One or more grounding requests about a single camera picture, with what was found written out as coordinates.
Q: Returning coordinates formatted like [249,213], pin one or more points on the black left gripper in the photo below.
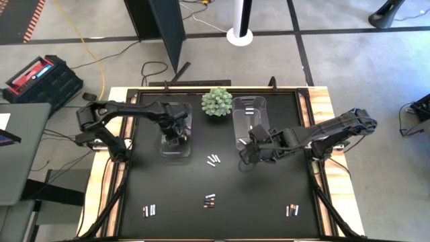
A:
[173,117]

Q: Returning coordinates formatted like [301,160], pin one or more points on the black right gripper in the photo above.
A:
[268,144]

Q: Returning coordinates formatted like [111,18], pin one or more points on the clear plastic bin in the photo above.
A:
[186,149]
[242,121]

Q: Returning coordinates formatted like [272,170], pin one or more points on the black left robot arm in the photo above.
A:
[127,107]

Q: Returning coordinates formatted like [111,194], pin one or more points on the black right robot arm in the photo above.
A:
[336,129]

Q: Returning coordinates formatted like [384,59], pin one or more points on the green succulent in grey pot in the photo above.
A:
[217,101]

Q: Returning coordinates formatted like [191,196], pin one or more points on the black diagonal support strut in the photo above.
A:
[332,211]
[107,208]

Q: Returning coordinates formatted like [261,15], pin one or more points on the small black object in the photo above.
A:
[89,97]

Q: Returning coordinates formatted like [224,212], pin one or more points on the white pole with round base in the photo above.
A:
[239,37]

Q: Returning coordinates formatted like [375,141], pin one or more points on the black divider panel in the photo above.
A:
[161,20]

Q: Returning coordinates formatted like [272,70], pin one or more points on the red black tool case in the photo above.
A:
[57,84]

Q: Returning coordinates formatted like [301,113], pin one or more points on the black desk base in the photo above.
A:
[50,193]

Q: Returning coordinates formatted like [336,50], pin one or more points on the grey desk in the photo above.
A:
[23,161]

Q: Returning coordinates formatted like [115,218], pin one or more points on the dark purple tablet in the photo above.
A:
[8,138]

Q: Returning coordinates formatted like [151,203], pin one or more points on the white paper sheet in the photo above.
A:
[3,121]

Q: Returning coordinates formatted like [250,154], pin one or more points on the black equipment box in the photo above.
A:
[421,109]

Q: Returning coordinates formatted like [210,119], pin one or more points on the black floor stand base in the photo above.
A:
[383,17]

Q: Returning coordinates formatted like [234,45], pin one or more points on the orange black striped mat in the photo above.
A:
[16,17]

